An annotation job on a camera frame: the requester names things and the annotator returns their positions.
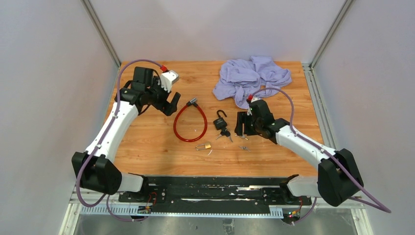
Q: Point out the black padlock body with shackle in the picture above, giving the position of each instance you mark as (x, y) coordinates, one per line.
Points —
(220, 123)

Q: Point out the small brass padlock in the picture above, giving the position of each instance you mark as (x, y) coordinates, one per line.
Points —
(204, 146)

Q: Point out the aluminium frame post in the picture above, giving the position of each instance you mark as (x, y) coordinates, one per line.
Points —
(347, 4)
(90, 10)

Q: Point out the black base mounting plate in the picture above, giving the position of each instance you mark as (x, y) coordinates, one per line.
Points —
(208, 195)

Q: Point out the crumpled lavender cloth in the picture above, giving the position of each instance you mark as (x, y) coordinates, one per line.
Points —
(239, 78)

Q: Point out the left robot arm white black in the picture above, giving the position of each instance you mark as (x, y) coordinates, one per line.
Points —
(94, 167)

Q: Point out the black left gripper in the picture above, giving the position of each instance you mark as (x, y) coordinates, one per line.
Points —
(166, 106)

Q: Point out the red cable lock black body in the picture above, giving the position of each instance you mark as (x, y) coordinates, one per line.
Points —
(195, 131)

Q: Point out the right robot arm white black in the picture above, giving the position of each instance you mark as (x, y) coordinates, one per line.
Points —
(338, 176)

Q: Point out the aluminium frame post left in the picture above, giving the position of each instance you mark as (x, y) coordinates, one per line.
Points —
(90, 10)

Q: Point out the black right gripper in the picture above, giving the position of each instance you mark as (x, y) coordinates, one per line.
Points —
(243, 117)

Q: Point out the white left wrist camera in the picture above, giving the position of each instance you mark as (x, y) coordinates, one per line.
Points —
(167, 79)

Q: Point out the aluminium frame post right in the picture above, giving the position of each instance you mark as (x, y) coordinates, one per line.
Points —
(347, 4)

